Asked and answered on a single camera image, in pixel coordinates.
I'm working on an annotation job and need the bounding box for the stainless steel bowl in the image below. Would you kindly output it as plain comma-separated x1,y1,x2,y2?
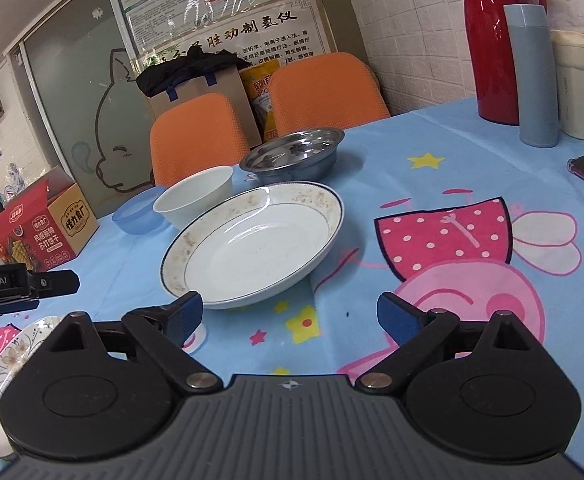
239,127,347,187

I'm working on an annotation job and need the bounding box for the blue-grey vacuum flask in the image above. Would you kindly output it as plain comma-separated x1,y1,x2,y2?
502,4,560,149

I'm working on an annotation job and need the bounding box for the brown paper bag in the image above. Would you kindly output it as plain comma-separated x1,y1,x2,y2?
144,64,263,147

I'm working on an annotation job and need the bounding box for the yellow plastic bag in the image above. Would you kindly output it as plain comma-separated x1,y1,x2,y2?
239,57,283,136

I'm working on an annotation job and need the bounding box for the black cloth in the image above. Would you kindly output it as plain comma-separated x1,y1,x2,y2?
137,52,252,99

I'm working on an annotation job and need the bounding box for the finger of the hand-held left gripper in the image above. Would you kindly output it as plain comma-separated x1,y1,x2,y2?
27,269,81,297
0,299,41,318

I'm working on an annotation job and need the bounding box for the cartoon rabbit window decal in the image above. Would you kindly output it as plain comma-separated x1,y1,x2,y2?
94,47,155,196

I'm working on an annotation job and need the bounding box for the floral white plate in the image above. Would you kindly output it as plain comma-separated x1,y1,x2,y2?
0,315,66,461

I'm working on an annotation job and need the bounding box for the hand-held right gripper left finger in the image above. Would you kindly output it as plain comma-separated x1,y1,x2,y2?
47,291,223,395

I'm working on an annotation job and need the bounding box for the red thermos jug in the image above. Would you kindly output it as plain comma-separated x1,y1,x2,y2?
458,0,545,125

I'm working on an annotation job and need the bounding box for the orange chair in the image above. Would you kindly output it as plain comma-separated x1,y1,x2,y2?
270,52,391,137
150,92,251,189

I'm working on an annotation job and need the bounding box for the cream tumbler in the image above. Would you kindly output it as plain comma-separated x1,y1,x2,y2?
550,30,584,141

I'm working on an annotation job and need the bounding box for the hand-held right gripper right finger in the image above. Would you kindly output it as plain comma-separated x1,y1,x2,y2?
356,291,545,392

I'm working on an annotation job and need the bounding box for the red and orange cardboard box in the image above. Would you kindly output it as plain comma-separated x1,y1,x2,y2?
0,167,99,265

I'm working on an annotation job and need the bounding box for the framed text sign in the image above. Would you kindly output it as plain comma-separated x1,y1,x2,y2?
129,0,335,69

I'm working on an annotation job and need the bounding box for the white ceramic bowl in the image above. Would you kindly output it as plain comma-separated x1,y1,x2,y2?
153,166,235,231

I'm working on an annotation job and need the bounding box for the large white blue-rimmed plate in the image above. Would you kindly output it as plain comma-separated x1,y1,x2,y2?
160,182,345,310

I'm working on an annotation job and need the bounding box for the blue plastic bowl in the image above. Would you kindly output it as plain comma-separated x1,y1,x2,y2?
111,186,169,235

